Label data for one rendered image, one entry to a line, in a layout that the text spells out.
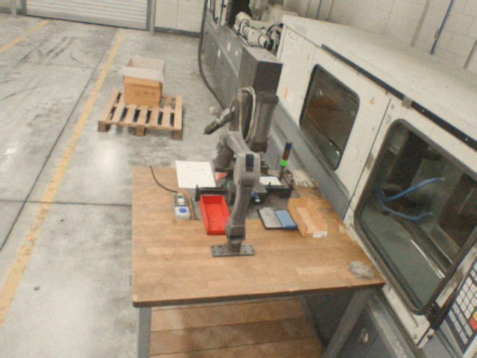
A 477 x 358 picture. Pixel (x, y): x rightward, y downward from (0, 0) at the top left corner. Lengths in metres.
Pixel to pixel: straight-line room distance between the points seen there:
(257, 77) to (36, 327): 1.92
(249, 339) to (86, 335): 0.97
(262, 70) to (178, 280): 1.01
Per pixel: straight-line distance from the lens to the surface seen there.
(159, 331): 2.21
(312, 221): 2.01
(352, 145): 2.24
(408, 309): 1.77
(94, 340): 2.47
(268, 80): 1.80
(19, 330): 2.60
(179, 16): 10.92
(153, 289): 1.49
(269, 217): 1.91
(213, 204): 1.94
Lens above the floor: 2.02
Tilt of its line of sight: 31 degrees down
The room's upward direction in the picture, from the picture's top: 12 degrees clockwise
